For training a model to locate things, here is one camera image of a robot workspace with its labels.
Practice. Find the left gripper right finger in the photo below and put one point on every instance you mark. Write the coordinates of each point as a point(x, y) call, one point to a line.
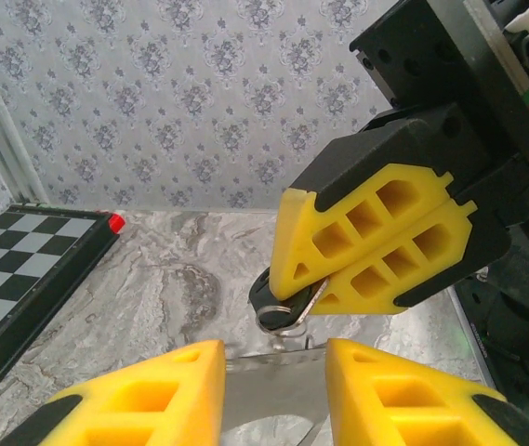
point(352, 395)

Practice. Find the aluminium table edge rail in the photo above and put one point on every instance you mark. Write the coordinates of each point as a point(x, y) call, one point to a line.
point(69, 208)

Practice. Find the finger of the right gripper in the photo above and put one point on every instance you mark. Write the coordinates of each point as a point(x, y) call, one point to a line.
point(301, 223)
point(487, 232)

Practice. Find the black and grey checkerboard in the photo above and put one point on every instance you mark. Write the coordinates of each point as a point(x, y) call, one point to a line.
point(22, 260)

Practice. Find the small red block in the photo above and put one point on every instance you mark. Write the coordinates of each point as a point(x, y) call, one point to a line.
point(116, 224)

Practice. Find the clear plastic bag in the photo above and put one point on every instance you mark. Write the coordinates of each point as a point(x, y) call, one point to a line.
point(273, 395)

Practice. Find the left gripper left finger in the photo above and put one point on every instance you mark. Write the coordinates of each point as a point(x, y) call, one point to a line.
point(199, 395)

